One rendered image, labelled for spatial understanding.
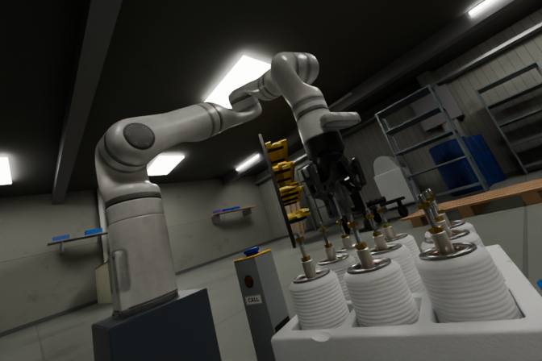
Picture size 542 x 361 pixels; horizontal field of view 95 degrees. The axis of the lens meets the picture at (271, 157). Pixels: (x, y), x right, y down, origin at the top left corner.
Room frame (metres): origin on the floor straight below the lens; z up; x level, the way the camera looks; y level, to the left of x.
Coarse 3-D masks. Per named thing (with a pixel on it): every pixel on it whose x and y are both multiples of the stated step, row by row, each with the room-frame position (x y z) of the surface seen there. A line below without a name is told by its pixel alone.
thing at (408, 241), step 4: (408, 236) 0.65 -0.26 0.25; (412, 236) 0.66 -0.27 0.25; (396, 240) 0.64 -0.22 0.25; (400, 240) 0.63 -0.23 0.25; (404, 240) 0.63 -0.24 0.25; (408, 240) 0.63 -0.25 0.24; (412, 240) 0.64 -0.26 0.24; (404, 244) 0.63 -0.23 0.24; (408, 244) 0.63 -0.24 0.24; (412, 244) 0.64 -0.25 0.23; (416, 244) 0.66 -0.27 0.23; (412, 248) 0.63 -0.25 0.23; (416, 248) 0.64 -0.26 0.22; (412, 252) 0.63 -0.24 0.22; (416, 252) 0.64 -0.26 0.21; (412, 256) 0.63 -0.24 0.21; (416, 256) 0.63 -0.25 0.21
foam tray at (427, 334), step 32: (512, 288) 0.42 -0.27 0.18; (352, 320) 0.48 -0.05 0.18; (512, 320) 0.35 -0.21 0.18; (288, 352) 0.49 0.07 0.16; (320, 352) 0.46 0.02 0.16; (352, 352) 0.43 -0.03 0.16; (384, 352) 0.41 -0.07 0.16; (416, 352) 0.39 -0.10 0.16; (448, 352) 0.37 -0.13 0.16; (480, 352) 0.35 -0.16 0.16; (512, 352) 0.33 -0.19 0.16
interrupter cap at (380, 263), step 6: (378, 258) 0.49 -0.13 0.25; (384, 258) 0.48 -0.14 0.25; (354, 264) 0.50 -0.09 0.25; (360, 264) 0.50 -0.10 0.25; (378, 264) 0.45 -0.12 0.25; (384, 264) 0.44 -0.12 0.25; (348, 270) 0.47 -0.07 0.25; (354, 270) 0.46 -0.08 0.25; (360, 270) 0.45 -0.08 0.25; (366, 270) 0.44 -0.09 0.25; (372, 270) 0.44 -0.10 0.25
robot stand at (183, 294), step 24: (144, 312) 0.39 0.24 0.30; (168, 312) 0.40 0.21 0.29; (192, 312) 0.42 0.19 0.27; (96, 336) 0.41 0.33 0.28; (120, 336) 0.35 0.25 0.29; (144, 336) 0.37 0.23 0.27; (168, 336) 0.39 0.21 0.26; (192, 336) 0.42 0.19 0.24; (216, 336) 0.44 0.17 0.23; (96, 360) 0.42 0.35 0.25; (120, 360) 0.35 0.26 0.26; (144, 360) 0.37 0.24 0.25; (168, 360) 0.39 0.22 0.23; (192, 360) 0.41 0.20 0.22; (216, 360) 0.44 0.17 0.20
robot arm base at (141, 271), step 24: (120, 216) 0.40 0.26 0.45; (144, 216) 0.41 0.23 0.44; (120, 240) 0.40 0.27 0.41; (144, 240) 0.41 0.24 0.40; (168, 240) 0.45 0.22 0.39; (120, 264) 0.39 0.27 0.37; (144, 264) 0.40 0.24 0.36; (168, 264) 0.43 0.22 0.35; (120, 288) 0.39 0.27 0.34; (144, 288) 0.40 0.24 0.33; (168, 288) 0.43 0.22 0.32; (120, 312) 0.39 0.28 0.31
